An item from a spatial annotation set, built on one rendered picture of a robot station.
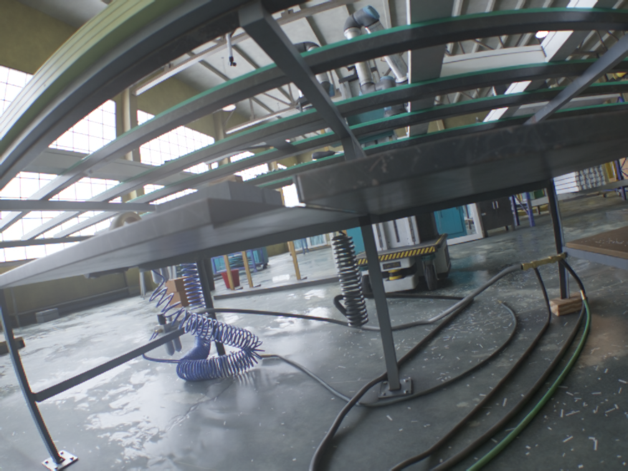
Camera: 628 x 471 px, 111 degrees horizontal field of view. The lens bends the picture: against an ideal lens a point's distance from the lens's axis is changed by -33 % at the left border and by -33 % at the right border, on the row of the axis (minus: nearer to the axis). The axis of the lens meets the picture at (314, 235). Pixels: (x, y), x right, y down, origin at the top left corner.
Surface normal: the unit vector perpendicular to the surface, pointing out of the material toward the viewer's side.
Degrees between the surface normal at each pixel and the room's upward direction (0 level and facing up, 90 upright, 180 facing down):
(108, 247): 90
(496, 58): 90
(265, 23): 180
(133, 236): 90
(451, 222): 90
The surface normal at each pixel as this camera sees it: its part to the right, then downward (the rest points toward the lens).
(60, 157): 0.94, -0.20
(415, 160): -0.27, 0.05
